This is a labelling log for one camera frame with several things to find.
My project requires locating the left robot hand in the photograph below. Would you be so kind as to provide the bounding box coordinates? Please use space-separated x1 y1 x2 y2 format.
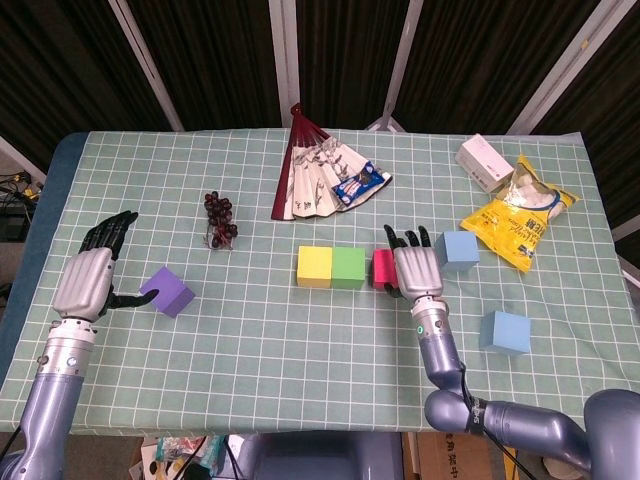
52 210 157 322

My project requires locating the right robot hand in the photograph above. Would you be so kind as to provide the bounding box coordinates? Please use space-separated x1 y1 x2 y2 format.
383 224 446 301

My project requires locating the pink foam cube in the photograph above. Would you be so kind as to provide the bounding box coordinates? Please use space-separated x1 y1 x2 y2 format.
371 248 400 290

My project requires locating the green foam cube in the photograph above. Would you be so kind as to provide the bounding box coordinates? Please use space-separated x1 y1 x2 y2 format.
330 246 366 290

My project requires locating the yellow foam cube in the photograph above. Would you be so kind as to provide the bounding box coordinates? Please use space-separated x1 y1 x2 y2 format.
296 245 334 289

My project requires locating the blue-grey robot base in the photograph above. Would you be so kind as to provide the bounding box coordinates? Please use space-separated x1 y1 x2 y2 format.
234 430 405 480

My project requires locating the light blue foam cube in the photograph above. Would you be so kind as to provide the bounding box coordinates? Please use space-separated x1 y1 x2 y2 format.
433 230 481 274
479 310 532 357

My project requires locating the purple foam cube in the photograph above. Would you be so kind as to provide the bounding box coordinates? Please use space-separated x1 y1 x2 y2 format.
138 266 197 320

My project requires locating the black electronic device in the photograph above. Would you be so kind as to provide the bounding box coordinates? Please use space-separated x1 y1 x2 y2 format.
0 209 32 244

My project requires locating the green checked tablecloth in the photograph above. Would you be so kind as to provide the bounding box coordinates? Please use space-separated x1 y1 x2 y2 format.
0 128 640 435

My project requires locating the blue cookie snack packet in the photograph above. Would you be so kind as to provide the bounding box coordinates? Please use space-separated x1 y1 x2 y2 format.
331 160 386 207

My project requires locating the yellow snack bag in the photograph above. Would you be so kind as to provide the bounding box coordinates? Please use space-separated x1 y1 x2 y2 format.
459 152 583 274

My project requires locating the white cardboard box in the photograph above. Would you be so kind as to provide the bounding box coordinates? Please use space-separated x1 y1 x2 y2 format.
454 132 516 194

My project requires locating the painted paper folding fan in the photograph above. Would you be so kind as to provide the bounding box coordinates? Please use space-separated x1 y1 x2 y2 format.
270 102 395 222

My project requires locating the dark red grape bunch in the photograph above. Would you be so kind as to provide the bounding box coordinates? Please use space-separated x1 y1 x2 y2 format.
202 190 240 251

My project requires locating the colourful printed bag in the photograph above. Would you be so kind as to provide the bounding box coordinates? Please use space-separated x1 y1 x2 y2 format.
139 434 229 480

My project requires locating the brown cardboard box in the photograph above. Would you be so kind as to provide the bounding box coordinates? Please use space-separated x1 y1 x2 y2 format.
407 431 506 480

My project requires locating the yellow and black cable bundle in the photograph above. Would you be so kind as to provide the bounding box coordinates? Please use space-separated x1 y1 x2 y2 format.
0 172 44 202

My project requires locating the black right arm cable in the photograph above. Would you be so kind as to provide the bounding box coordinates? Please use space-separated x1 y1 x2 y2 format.
457 367 541 480

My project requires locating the white metal frame post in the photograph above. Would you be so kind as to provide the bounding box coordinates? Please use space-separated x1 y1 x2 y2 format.
267 0 301 129
107 0 184 132
0 134 49 184
505 0 624 135
366 0 426 132
612 214 640 242

